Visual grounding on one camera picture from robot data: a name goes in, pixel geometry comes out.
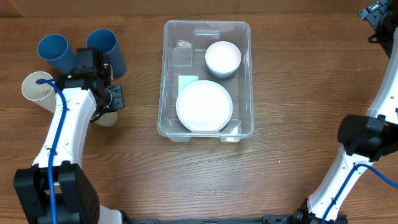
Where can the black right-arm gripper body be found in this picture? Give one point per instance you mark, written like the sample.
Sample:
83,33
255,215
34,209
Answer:
379,20

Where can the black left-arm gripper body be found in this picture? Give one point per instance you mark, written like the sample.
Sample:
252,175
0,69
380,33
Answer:
115,101

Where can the cream cup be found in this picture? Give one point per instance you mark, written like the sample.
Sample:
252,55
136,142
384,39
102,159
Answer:
108,119
40,94

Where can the pink plate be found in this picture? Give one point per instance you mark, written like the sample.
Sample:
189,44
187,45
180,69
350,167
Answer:
204,106

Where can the grey bowl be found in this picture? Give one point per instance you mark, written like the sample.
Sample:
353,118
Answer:
222,74

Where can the pink bowl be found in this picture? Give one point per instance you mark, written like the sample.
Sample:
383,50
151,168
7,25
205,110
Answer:
223,56

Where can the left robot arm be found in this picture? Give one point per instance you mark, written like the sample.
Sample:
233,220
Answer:
55,189

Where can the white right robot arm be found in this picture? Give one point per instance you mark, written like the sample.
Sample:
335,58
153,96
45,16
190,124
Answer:
363,139

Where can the blue cup near container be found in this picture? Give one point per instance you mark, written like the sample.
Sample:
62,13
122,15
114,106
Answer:
106,41

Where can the clear plastic storage container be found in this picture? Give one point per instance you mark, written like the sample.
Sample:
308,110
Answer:
183,62

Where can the blue cup far left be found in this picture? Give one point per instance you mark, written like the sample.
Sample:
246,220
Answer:
56,51

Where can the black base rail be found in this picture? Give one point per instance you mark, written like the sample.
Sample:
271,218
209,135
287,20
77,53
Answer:
266,219

